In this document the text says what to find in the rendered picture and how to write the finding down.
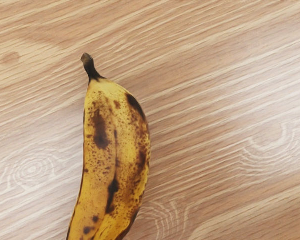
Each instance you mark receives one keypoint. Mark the spotted yellow banana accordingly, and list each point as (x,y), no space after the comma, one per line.
(107,160)

